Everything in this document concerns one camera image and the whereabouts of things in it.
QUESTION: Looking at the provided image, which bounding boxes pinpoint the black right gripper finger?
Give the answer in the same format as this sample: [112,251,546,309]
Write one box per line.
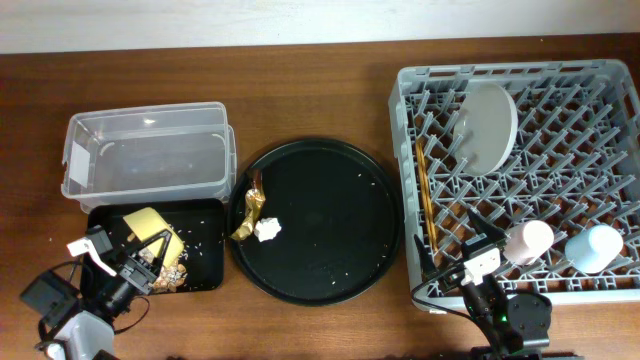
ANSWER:
[467,208,506,249]
[413,235,439,283]

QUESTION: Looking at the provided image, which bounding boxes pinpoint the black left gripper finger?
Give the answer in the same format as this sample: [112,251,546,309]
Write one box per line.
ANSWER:
[155,230,172,275]
[130,230,164,259]

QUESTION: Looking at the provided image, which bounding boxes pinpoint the yellow bowl with food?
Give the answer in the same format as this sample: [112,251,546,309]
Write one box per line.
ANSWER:
[124,207,184,267]

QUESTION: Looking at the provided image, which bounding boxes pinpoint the pink plastic cup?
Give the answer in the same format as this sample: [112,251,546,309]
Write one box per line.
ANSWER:
[503,220,554,266]

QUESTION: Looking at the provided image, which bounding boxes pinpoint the wooden chopstick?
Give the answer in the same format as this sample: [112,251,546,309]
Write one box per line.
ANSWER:
[418,138,440,252]
[414,138,437,251]

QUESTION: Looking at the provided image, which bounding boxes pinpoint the gold foil wrapper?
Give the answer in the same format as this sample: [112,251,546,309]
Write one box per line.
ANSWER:
[231,169,266,242]

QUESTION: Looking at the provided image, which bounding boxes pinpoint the white tissue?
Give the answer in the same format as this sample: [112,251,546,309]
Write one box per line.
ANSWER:
[253,218,282,242]

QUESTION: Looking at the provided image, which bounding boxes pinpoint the light blue cup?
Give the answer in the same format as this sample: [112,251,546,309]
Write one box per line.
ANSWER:
[564,224,623,274]

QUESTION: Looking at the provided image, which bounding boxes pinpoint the grey round plate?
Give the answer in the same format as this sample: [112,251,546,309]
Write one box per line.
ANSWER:
[452,84,518,176]

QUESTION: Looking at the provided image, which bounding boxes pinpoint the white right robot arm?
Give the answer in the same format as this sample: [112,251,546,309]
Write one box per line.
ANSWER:
[410,210,552,359]

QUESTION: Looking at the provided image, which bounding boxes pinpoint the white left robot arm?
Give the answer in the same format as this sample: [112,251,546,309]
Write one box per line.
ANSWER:
[20,226,177,359]

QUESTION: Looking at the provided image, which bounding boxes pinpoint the grey dishwasher rack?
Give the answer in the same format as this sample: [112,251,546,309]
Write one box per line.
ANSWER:
[388,59,639,309]

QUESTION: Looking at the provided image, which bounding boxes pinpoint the black rectangular tray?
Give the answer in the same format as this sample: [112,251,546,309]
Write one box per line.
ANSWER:
[87,199,224,293]

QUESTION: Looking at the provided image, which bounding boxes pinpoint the pile of food scraps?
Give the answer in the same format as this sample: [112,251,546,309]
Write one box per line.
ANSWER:
[153,264,187,293]

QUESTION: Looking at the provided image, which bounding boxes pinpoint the clear plastic bin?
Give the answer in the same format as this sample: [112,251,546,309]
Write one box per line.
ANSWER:
[61,102,237,212]

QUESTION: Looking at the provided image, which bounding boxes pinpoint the round black tray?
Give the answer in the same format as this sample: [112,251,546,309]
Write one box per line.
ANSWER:
[226,138,404,306]

